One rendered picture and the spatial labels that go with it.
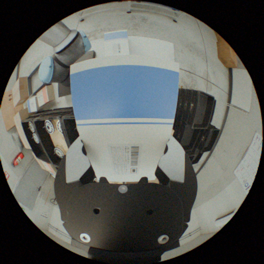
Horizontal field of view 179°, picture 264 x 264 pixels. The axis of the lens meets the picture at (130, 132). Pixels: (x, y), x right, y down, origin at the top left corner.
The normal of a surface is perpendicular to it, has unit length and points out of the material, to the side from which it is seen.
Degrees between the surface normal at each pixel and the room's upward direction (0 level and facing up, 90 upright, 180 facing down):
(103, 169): 0
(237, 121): 90
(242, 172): 90
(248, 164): 90
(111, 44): 0
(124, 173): 0
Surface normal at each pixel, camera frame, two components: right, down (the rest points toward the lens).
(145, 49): 0.04, 0.48
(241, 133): -1.00, 0.01
